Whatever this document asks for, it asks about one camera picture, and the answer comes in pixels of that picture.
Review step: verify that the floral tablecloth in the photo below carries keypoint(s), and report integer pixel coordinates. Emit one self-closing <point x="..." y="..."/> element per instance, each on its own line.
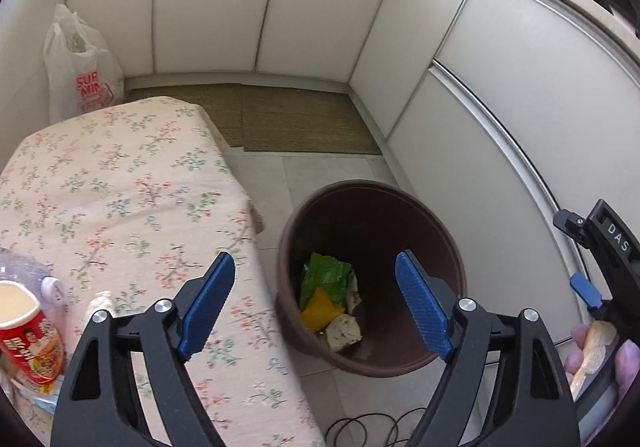
<point x="124" y="205"/>

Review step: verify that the brown trash bin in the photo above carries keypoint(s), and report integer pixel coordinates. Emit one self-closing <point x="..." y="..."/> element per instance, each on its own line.
<point x="367" y="224"/>

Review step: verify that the white plastic shopping bag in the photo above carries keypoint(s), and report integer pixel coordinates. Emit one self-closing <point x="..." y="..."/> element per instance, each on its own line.
<point x="83" y="74"/>

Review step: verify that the red instant noodle cup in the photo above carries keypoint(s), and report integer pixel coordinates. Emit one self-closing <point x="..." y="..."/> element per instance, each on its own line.
<point x="28" y="337"/>

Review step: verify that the green wrapper in bin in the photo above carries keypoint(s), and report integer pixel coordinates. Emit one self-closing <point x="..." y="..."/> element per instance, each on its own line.
<point x="327" y="273"/>

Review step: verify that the clear plastic bottle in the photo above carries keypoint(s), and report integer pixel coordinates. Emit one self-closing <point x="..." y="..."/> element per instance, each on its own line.
<point x="35" y="277"/>

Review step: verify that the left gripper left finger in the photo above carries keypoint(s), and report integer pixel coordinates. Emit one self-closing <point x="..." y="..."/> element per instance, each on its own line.
<point x="204" y="298"/>

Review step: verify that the brown floor mat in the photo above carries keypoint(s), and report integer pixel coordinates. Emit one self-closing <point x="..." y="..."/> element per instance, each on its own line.
<point x="274" y="119"/>

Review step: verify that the purple gloved hand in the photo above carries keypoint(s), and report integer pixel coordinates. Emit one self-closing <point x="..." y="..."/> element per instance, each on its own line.
<point x="592" y="342"/>

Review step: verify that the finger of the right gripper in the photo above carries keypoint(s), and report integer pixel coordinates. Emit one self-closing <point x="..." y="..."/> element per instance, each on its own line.
<point x="586" y="291"/>

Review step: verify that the white tissue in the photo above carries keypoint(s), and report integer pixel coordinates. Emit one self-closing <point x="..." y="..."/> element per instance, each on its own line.
<point x="100" y="304"/>

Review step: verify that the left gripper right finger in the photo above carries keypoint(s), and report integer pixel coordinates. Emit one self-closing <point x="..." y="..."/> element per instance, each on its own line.
<point x="419" y="291"/>

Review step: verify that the yellow snack wrapper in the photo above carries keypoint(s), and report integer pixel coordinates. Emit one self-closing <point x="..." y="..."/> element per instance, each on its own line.
<point x="320" y="311"/>

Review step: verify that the white paper scrap in bin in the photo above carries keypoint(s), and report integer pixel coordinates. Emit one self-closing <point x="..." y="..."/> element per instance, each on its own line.
<point x="342" y="332"/>

